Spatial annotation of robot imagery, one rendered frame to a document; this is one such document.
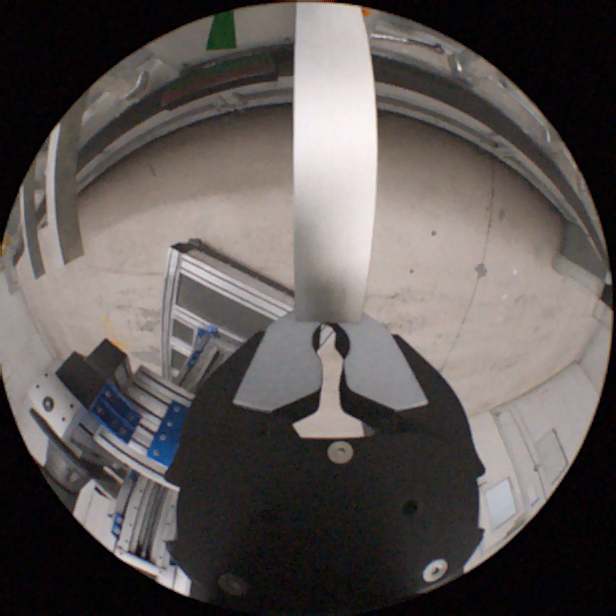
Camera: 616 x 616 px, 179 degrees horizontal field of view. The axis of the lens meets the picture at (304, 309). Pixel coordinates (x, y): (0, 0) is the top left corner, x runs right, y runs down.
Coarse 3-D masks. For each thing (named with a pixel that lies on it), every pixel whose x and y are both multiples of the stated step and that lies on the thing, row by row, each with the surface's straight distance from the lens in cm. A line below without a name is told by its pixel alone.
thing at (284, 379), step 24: (288, 312) 10; (264, 336) 8; (288, 336) 8; (312, 336) 8; (264, 360) 7; (288, 360) 7; (312, 360) 7; (264, 384) 7; (288, 384) 7; (312, 384) 7; (264, 408) 6; (288, 408) 6; (312, 408) 7
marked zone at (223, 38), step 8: (216, 16) 30; (224, 16) 30; (232, 16) 30; (216, 24) 31; (224, 24) 31; (232, 24) 31; (216, 32) 32; (224, 32) 32; (232, 32) 32; (208, 40) 33; (216, 40) 34; (224, 40) 34; (232, 40) 34; (208, 48) 35; (216, 48) 35; (224, 48) 35; (232, 48) 35
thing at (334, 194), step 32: (320, 32) 11; (352, 32) 12; (320, 64) 10; (352, 64) 10; (320, 96) 8; (352, 96) 9; (320, 128) 8; (352, 128) 8; (320, 160) 7; (352, 160) 8; (320, 192) 7; (352, 192) 7; (320, 224) 7; (352, 224) 7; (320, 256) 8; (352, 256) 8; (320, 288) 8; (352, 288) 8; (320, 320) 9; (352, 320) 9
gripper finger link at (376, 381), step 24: (336, 336) 10; (360, 336) 9; (384, 336) 9; (360, 360) 8; (384, 360) 8; (360, 384) 7; (384, 384) 7; (408, 384) 7; (360, 408) 7; (384, 408) 7; (408, 408) 7
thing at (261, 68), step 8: (264, 64) 32; (224, 72) 33; (232, 72) 32; (240, 72) 32; (248, 72) 31; (256, 72) 31; (264, 72) 31; (200, 80) 34; (208, 80) 34; (216, 80) 33; (224, 80) 32; (184, 88) 35; (192, 88) 34; (200, 88) 33; (168, 96) 37; (176, 96) 35
